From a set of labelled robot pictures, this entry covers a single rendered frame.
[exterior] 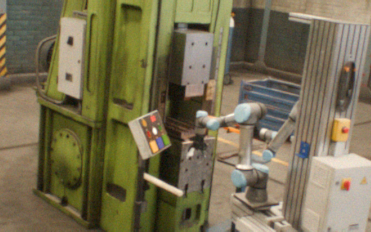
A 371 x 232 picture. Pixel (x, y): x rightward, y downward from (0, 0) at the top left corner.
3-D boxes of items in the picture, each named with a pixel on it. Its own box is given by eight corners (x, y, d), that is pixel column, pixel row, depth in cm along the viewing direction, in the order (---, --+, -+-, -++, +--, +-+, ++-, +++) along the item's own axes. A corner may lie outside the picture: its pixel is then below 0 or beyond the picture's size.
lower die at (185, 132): (198, 137, 477) (199, 127, 475) (180, 140, 464) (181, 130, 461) (164, 124, 506) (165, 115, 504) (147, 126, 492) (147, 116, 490)
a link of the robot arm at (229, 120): (273, 100, 375) (225, 114, 414) (260, 100, 368) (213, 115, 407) (276, 117, 373) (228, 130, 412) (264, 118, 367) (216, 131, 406)
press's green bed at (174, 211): (203, 237, 506) (209, 187, 494) (171, 248, 480) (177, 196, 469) (161, 214, 544) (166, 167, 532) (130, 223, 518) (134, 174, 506)
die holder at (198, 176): (209, 187, 494) (216, 136, 483) (177, 196, 468) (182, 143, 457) (166, 167, 532) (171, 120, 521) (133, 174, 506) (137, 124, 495)
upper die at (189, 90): (203, 95, 468) (204, 83, 466) (185, 96, 455) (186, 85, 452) (168, 84, 497) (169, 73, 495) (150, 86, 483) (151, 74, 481)
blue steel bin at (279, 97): (329, 138, 866) (337, 91, 848) (302, 147, 806) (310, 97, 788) (262, 119, 939) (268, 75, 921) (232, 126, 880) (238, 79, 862)
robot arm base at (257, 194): (272, 201, 384) (274, 187, 382) (253, 203, 377) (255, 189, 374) (259, 193, 397) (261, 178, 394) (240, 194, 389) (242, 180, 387)
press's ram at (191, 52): (216, 82, 475) (221, 33, 465) (181, 86, 449) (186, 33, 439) (181, 72, 504) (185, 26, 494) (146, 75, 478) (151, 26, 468)
